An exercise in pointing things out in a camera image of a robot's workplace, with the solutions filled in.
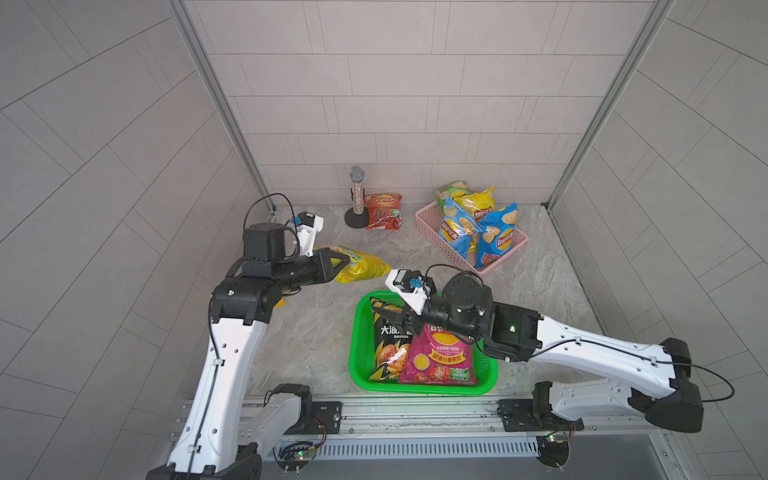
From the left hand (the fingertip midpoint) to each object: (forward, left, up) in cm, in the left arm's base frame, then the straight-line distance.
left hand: (353, 257), depth 64 cm
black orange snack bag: (-11, -8, -24) cm, 27 cm away
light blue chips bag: (+23, -28, -17) cm, 40 cm away
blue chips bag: (+20, -40, -17) cm, 48 cm away
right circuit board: (-31, -46, -32) cm, 64 cm away
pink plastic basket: (+36, -22, -27) cm, 50 cm away
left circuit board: (-33, +13, -29) cm, 45 cm away
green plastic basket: (-12, -1, -27) cm, 29 cm away
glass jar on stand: (+36, +4, -25) cm, 43 cm away
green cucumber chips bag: (+41, -30, -18) cm, 54 cm away
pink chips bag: (-14, -19, -20) cm, 31 cm away
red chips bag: (+35, -5, -22) cm, 42 cm away
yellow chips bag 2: (+34, -37, -16) cm, 53 cm away
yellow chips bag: (-2, -2, -1) cm, 3 cm away
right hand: (-8, -7, -1) cm, 11 cm away
